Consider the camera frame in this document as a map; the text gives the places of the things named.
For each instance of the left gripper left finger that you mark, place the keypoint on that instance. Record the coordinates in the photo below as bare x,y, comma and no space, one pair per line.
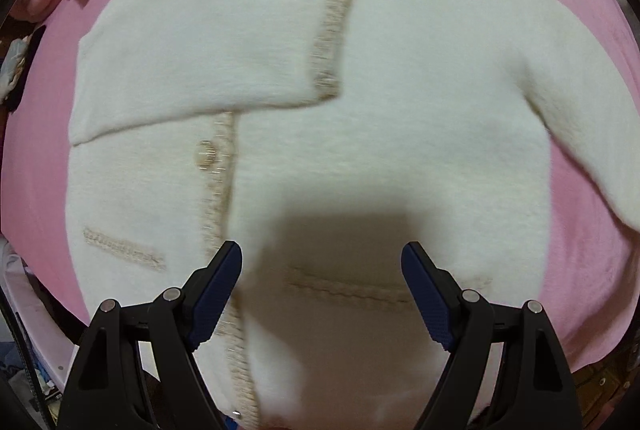
135,366

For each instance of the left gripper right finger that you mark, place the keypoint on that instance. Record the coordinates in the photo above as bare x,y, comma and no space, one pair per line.
506,367

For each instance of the cream knitted cardigan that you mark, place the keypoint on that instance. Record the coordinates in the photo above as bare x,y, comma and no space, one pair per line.
323,135

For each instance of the grey patterned cloth bundle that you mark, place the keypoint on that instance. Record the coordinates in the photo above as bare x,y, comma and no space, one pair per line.
13,65

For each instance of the black object on bed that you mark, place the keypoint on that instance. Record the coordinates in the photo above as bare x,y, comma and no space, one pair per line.
15,96

